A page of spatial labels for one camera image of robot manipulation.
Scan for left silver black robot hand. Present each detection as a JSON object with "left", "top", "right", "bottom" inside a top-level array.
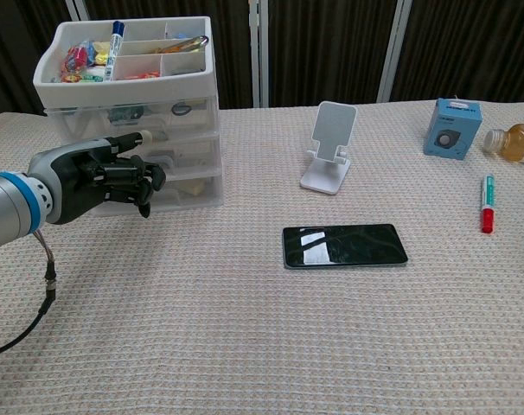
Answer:
[{"left": 27, "top": 129, "right": 167, "bottom": 226}]

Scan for white compartment tray with items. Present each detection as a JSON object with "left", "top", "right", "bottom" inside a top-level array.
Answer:
[{"left": 32, "top": 16, "right": 227, "bottom": 217}]

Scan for clear plastic drawer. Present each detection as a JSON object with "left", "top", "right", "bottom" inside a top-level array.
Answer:
[{"left": 44, "top": 97, "right": 220, "bottom": 146}]

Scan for light blue cardboard box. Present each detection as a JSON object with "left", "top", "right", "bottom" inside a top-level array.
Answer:
[{"left": 422, "top": 97, "right": 482, "bottom": 161}]

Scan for red candy wrapper bundle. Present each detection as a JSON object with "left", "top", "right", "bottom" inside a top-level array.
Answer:
[{"left": 61, "top": 41, "right": 94, "bottom": 81}]

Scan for blue capped whiteboard marker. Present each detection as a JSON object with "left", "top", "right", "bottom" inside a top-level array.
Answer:
[{"left": 102, "top": 20, "right": 125, "bottom": 82}]

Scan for beige woven tablecloth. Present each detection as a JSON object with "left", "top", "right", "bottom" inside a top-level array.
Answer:
[{"left": 0, "top": 101, "right": 524, "bottom": 415}]

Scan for white folding phone stand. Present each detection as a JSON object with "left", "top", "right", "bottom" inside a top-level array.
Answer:
[{"left": 299, "top": 100, "right": 359, "bottom": 196}]

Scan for dark folding screen panels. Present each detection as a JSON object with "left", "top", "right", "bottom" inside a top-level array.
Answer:
[{"left": 0, "top": 0, "right": 524, "bottom": 116}]

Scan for black smartphone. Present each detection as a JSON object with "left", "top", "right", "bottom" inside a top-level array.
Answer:
[{"left": 281, "top": 223, "right": 409, "bottom": 271}]

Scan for red capped marker pen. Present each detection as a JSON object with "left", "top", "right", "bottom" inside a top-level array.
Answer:
[{"left": 480, "top": 174, "right": 496, "bottom": 235}]

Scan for tea bottle with peach label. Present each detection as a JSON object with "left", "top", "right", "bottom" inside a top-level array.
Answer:
[{"left": 483, "top": 123, "right": 524, "bottom": 166}]

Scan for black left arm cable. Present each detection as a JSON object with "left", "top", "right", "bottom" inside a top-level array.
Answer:
[{"left": 0, "top": 228, "right": 59, "bottom": 360}]

